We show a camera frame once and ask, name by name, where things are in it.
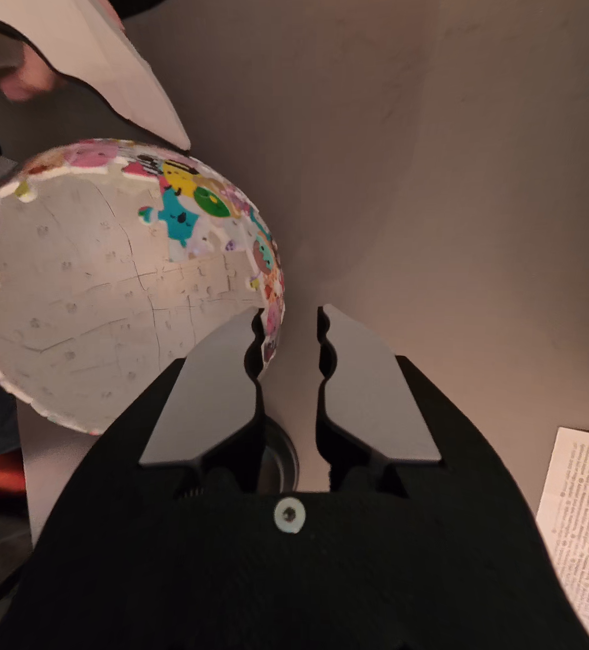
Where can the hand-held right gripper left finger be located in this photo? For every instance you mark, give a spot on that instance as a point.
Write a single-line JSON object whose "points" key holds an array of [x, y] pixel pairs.
{"points": [[203, 406]]}

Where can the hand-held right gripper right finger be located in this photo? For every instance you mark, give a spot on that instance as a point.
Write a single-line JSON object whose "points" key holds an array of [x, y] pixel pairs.
{"points": [[380, 406]]}

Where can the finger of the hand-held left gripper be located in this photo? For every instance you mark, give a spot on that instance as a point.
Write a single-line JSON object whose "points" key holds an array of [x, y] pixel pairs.
{"points": [[96, 61]]}

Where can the colourful cartoon puzzle ball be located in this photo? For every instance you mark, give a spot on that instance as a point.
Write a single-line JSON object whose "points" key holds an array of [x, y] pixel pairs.
{"points": [[71, 304]]}

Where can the black round ball stand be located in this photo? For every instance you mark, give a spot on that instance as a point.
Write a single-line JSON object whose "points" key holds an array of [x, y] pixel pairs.
{"points": [[284, 442]]}

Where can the person's left hand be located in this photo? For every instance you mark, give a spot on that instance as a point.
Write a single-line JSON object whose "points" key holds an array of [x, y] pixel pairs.
{"points": [[30, 78]]}

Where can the white instruction leaflet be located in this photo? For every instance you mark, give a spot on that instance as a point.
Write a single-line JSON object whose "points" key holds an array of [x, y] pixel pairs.
{"points": [[584, 508]]}

